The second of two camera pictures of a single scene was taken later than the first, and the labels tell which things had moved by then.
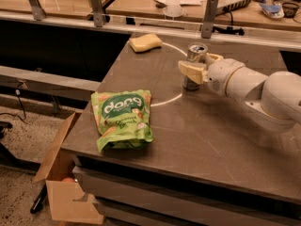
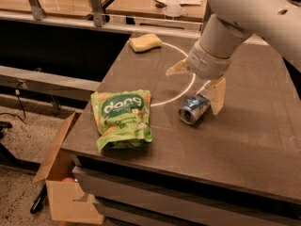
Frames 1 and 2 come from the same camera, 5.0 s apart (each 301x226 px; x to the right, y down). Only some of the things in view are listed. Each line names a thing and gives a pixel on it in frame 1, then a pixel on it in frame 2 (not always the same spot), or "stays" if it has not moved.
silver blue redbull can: [197, 53] → [193, 108]
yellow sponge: [145, 42] stays
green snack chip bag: [122, 119] stays
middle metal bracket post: [98, 16] stays
